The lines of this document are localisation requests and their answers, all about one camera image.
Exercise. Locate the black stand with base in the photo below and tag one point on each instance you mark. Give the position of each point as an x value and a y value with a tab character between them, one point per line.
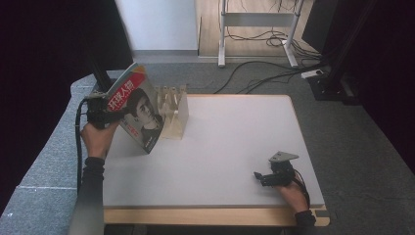
332	84

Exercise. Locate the person's right hand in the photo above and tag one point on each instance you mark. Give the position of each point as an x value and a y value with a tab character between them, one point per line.
293	196

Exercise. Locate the dark panel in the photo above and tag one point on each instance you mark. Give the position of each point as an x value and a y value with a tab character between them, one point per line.
321	23

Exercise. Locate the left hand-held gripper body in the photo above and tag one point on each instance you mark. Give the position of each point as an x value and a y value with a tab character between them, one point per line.
98	112

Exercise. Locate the magazine with portrait cover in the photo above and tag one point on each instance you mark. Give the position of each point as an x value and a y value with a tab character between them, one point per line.
143	111

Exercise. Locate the white metal stand frame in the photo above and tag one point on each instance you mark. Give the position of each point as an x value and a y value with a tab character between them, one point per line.
257	19

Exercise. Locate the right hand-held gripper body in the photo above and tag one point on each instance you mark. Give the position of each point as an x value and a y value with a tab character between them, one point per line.
282	171

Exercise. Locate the person's left hand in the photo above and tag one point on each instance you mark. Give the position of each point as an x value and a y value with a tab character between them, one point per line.
98	140

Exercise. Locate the clear plastic organizer box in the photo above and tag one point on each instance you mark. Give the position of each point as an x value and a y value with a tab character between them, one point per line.
177	120

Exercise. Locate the black metal post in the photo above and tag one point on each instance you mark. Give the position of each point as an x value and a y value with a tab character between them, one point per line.
101	76

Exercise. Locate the white power strip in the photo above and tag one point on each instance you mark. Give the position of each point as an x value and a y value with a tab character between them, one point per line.
311	73

